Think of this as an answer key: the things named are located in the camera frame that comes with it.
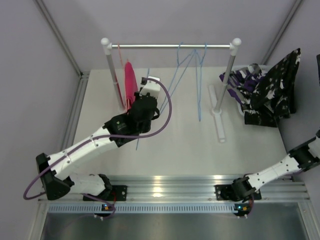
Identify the blue hanger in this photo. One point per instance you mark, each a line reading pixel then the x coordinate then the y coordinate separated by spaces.
pixel 178 64
pixel 137 143
pixel 199 61

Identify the white plastic basket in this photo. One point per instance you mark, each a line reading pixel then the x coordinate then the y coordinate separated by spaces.
pixel 240 107

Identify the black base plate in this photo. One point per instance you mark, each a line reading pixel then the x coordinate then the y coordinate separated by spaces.
pixel 229 193
pixel 115 193

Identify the white clothes rack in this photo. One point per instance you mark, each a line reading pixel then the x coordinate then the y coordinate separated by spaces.
pixel 186 72

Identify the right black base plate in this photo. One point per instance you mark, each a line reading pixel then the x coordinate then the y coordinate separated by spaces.
pixel 229 193

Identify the aluminium rail frame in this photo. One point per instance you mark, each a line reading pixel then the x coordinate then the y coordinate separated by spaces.
pixel 181 159

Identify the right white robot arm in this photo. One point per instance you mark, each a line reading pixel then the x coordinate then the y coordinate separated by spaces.
pixel 300 159

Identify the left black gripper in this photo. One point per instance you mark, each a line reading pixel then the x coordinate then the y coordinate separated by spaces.
pixel 137 95

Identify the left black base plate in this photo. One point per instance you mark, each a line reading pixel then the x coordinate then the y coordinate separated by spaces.
pixel 115 193

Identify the pink trousers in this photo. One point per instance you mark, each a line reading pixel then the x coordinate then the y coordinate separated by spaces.
pixel 130 84

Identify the black camouflage trousers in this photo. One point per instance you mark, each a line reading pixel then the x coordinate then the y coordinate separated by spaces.
pixel 273 97

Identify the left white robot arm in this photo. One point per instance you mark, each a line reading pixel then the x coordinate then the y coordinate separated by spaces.
pixel 58 170

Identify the pink hanger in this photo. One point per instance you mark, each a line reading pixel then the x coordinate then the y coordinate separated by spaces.
pixel 121 57

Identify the purple camouflage trousers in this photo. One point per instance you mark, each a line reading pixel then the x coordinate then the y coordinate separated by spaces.
pixel 242 81

